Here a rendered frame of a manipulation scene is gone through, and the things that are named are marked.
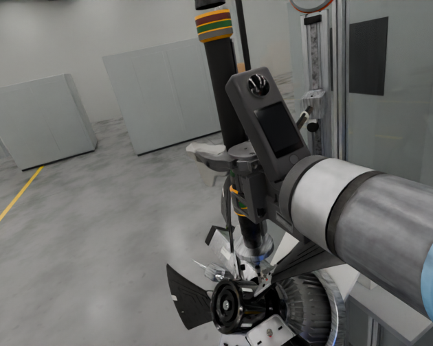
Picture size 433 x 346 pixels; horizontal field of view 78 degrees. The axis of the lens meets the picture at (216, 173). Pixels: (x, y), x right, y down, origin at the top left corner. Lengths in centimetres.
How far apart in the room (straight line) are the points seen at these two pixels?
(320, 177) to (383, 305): 97
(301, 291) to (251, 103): 57
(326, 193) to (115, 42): 1239
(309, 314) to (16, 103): 750
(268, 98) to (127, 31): 1233
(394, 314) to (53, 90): 732
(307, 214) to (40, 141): 769
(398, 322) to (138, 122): 545
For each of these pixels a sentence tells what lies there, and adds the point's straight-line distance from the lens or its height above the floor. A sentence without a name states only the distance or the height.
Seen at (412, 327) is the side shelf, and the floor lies 86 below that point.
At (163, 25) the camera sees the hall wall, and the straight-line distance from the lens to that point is 1274.
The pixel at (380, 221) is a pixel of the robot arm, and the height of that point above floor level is 164.
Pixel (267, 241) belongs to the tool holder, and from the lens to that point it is 49.
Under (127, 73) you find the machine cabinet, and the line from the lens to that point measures 583.
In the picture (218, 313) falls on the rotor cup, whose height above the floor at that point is 120.
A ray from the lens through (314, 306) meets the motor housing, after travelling 75.
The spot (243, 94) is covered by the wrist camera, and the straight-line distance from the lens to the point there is 27.
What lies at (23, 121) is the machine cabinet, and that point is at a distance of 780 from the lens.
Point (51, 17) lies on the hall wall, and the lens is 1279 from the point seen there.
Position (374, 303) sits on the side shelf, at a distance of 117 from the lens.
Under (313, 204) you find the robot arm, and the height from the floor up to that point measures 164.
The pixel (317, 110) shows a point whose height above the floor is 152.
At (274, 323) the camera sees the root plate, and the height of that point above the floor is 119.
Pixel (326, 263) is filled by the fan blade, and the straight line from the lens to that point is 54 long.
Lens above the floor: 176
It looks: 24 degrees down
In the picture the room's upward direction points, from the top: 12 degrees counter-clockwise
